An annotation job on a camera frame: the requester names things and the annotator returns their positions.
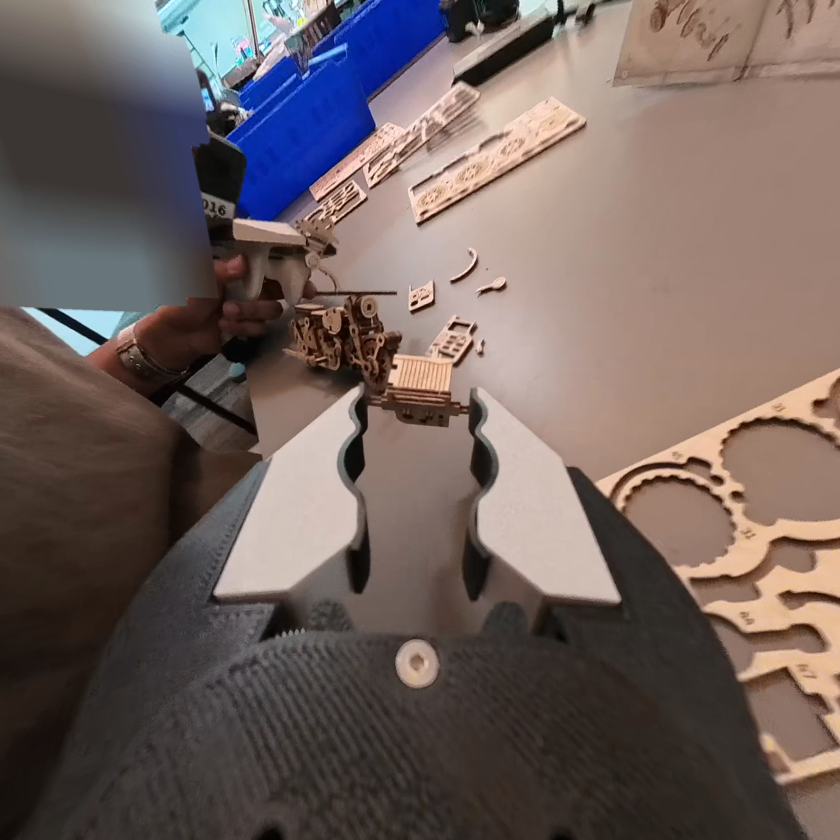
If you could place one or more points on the grey desk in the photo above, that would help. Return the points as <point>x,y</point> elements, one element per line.
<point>656,262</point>

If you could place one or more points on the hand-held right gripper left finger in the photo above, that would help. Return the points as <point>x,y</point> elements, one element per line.
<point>295,518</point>

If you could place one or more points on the wooden frame part with holes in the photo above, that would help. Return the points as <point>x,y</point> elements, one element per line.
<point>436,348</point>

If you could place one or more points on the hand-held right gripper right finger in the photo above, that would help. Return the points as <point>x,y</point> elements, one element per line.
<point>544,518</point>

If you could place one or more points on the small spoon-shaped wooden part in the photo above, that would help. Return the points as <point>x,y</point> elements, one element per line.
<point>499,283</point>

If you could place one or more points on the wooden train model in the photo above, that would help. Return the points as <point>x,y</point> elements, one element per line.
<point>341,341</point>

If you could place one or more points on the wooden puzzle sheet with wheels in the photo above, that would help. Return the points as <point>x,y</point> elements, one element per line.
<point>472,174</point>

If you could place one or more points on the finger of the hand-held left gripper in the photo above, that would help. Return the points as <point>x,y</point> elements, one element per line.
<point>285,269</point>
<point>266,232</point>

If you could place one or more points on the wooden puzzle sheet gear cutouts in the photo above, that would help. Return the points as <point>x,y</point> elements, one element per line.
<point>722,590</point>

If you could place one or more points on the small rectangular wooden part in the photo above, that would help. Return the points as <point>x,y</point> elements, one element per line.
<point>421,296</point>

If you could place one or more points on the curved wooden strip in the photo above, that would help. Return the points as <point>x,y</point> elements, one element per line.
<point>470,269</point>

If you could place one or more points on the black flat tray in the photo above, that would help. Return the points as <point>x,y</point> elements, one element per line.
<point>505,49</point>

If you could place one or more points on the slatted wooden model part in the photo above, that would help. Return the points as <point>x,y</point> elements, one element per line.
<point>420,380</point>

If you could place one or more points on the printed instruction booklet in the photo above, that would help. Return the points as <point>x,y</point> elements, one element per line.
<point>689,39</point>

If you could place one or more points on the person's left hand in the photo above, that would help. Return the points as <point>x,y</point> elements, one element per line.
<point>190,331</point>

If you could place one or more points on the silver wristwatch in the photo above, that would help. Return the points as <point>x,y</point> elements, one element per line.
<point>141,361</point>

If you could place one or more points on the blue plastic bin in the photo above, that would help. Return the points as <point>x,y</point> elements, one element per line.
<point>387,46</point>
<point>302,138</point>

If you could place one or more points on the person's brown clothing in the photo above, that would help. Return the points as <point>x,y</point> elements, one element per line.
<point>65,525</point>

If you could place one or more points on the wooden part with loop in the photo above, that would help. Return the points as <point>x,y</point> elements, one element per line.
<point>318,239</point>

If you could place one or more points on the person's left forearm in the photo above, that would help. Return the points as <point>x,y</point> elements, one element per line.
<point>105,358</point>

